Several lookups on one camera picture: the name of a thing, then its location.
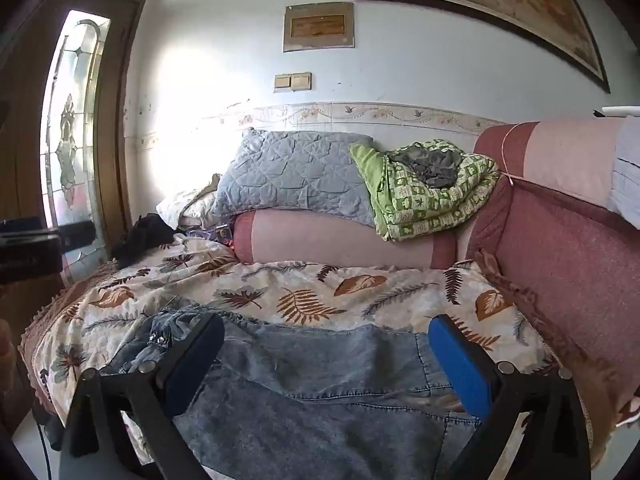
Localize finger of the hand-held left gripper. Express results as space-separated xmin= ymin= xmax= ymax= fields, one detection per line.
xmin=58 ymin=220 xmax=96 ymax=251

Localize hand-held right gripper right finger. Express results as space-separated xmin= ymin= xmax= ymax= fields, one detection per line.
xmin=427 ymin=314 xmax=592 ymax=480

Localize grey quilted blanket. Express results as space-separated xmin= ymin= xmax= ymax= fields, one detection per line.
xmin=207 ymin=127 xmax=376 ymax=228

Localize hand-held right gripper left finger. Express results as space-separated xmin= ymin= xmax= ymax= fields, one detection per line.
xmin=59 ymin=312 xmax=226 ymax=480

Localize grey crumpled cloth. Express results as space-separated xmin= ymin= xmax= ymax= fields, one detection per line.
xmin=389 ymin=142 xmax=463 ymax=190

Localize colourful small packet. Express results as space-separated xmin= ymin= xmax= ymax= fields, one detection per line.
xmin=202 ymin=225 xmax=236 ymax=246

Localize green patterned quilt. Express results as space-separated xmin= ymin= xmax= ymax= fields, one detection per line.
xmin=349 ymin=139 xmax=501 ymax=242

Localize wooden stained glass door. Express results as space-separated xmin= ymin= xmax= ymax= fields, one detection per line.
xmin=0 ymin=0 xmax=146 ymax=281

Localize leaf print blanket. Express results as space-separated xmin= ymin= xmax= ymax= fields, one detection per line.
xmin=30 ymin=232 xmax=556 ymax=466

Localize blue denim pants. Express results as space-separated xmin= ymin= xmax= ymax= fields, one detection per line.
xmin=100 ymin=305 xmax=501 ymax=480

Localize yellow string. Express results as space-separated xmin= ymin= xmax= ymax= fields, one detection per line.
xmin=500 ymin=124 xmax=526 ymax=186

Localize white pillow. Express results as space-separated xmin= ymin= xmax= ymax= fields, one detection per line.
xmin=156 ymin=174 xmax=223 ymax=231

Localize pink sofa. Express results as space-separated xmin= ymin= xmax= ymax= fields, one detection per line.
xmin=232 ymin=115 xmax=640 ymax=466

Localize small framed wall panel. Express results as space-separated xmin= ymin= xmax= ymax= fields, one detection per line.
xmin=283 ymin=2 xmax=356 ymax=53

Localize black cloth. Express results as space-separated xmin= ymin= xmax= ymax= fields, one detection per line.
xmin=111 ymin=214 xmax=176 ymax=268

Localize black cable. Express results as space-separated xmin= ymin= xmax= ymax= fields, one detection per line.
xmin=32 ymin=407 xmax=53 ymax=480

